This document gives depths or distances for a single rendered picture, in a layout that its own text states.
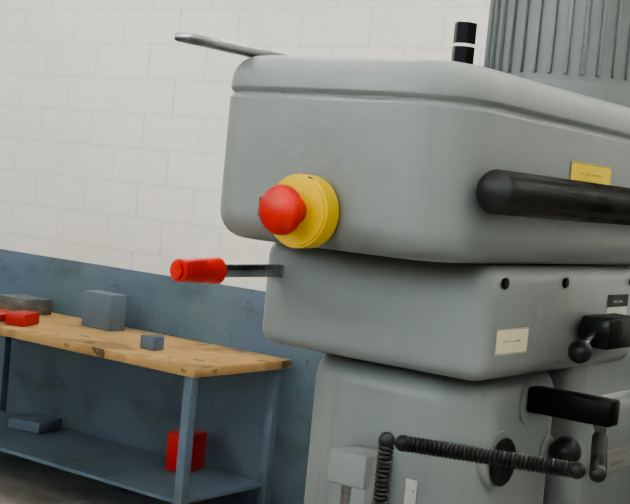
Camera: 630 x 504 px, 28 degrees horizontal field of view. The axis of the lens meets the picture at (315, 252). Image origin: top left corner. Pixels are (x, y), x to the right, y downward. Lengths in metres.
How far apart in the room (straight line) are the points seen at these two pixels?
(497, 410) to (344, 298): 0.17
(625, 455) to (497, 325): 0.35
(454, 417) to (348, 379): 0.11
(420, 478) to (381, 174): 0.29
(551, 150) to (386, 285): 0.18
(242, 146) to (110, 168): 6.39
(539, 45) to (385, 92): 0.39
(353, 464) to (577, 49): 0.50
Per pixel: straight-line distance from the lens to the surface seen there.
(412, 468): 1.14
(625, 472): 1.39
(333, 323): 1.13
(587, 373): 1.28
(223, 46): 1.08
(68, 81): 7.78
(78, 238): 7.63
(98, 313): 7.04
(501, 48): 1.39
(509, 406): 1.16
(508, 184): 0.96
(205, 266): 1.07
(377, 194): 0.99
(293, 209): 0.98
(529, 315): 1.12
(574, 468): 1.01
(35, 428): 7.38
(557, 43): 1.35
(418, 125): 0.98
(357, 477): 1.12
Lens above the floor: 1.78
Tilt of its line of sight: 3 degrees down
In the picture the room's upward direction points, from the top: 5 degrees clockwise
